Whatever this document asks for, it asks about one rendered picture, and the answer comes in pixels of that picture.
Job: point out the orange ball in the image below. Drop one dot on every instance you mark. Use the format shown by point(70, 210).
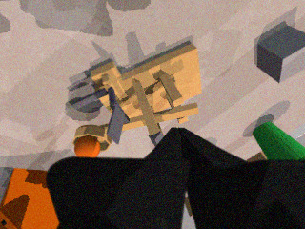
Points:
point(87, 146)

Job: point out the dark grey cube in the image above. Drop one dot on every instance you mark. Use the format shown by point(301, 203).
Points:
point(282, 54)

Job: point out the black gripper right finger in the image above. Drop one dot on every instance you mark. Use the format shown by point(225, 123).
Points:
point(228, 192)

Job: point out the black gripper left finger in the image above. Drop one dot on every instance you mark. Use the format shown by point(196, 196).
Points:
point(150, 187)

